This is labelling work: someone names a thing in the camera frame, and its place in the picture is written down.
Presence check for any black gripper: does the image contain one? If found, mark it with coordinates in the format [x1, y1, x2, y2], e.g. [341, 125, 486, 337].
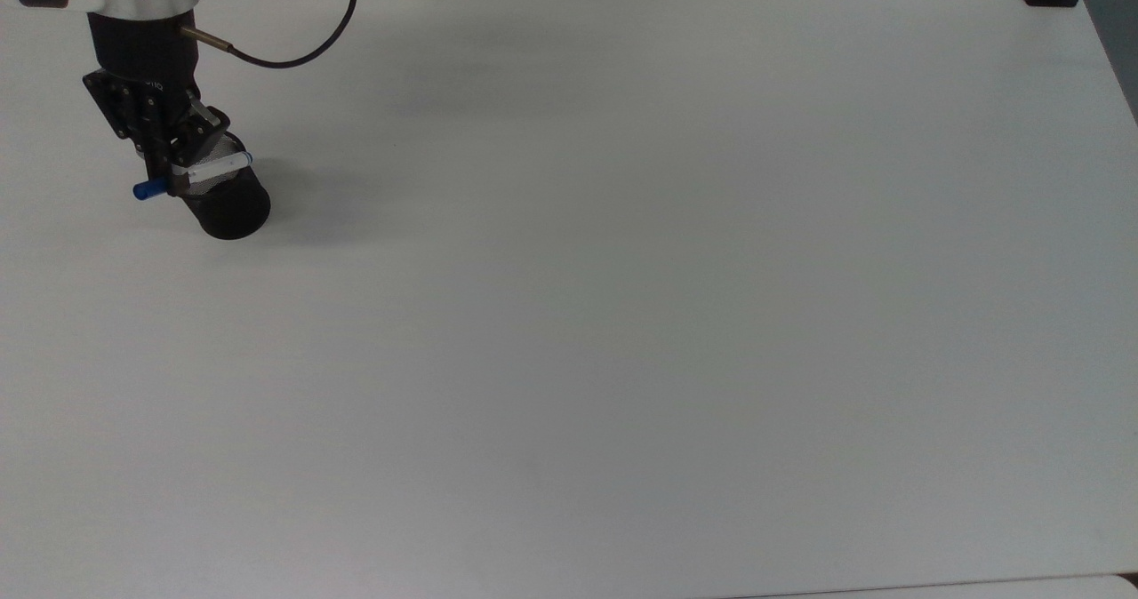
[82, 11, 233, 188]

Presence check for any blue and white marker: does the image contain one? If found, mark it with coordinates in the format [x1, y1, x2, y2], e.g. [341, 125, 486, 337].
[132, 151, 256, 202]

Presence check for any black mesh pen cup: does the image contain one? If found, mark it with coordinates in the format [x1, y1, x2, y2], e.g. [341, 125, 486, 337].
[172, 131, 272, 242]

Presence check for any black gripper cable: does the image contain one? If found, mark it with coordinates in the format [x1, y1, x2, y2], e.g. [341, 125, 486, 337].
[180, 0, 362, 70]

